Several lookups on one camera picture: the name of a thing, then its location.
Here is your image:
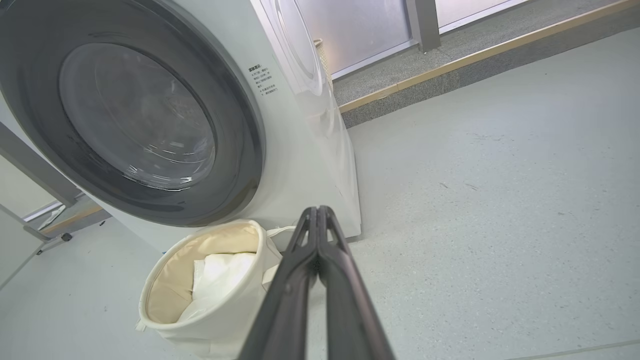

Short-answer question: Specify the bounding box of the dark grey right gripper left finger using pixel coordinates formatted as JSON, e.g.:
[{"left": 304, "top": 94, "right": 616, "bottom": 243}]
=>
[{"left": 239, "top": 206, "right": 320, "bottom": 360}]

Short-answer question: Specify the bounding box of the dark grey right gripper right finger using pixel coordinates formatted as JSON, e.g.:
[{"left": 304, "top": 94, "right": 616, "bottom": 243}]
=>
[{"left": 318, "top": 205, "right": 396, "bottom": 360}]

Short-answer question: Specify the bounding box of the dark round washing machine door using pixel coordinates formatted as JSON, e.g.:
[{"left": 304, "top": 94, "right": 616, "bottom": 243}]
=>
[{"left": 0, "top": 0, "right": 266, "bottom": 229}]

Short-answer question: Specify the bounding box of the cream fabric laundry basket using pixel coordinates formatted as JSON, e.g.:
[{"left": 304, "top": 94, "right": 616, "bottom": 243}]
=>
[{"left": 135, "top": 219, "right": 297, "bottom": 360}]

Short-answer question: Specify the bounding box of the white washing machine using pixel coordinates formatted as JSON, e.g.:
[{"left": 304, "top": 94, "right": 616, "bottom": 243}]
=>
[{"left": 0, "top": 0, "right": 362, "bottom": 254}]

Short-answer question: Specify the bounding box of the white cloth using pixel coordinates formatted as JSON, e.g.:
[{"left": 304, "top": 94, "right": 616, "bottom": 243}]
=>
[{"left": 177, "top": 252, "right": 259, "bottom": 324}]

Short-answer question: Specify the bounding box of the grey wheeled partition stand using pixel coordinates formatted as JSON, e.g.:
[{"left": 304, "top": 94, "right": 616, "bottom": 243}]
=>
[{"left": 0, "top": 122, "right": 84, "bottom": 292}]

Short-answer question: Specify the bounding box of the grey metal window post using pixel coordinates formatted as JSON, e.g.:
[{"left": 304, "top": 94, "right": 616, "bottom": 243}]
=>
[{"left": 404, "top": 0, "right": 442, "bottom": 54}]

